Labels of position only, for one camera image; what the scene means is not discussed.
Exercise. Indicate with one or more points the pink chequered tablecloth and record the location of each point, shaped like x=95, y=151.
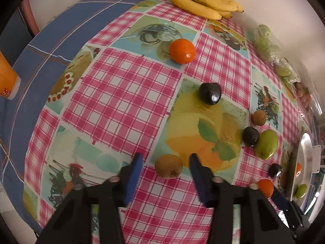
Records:
x=121, y=94

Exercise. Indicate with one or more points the small orange tangerine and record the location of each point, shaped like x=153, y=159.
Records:
x=298, y=170
x=265, y=186

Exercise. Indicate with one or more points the small brown kiwi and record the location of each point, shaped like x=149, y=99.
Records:
x=259, y=117

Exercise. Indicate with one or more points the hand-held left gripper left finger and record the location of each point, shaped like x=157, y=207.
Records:
x=133, y=178

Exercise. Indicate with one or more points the clear box of brown longans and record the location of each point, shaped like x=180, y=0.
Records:
x=303, y=94

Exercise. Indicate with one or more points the white plastic device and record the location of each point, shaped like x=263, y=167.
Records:
x=317, y=157

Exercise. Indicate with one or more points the dark cherry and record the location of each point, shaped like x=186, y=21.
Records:
x=275, y=170

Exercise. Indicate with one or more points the green mango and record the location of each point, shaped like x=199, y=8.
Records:
x=266, y=144

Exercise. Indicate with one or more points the pink padded bar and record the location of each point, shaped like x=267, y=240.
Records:
x=28, y=15

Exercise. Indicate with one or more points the green apple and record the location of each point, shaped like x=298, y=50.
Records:
x=301, y=191

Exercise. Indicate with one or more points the blue blanket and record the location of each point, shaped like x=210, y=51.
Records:
x=50, y=43

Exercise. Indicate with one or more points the metal bowl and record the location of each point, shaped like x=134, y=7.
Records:
x=306, y=155

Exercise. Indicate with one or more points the yellow banana bunch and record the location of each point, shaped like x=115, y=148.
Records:
x=193, y=5

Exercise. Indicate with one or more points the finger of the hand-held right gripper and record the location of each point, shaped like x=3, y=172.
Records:
x=280, y=199

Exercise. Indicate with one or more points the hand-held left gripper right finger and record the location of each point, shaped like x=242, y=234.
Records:
x=199, y=178

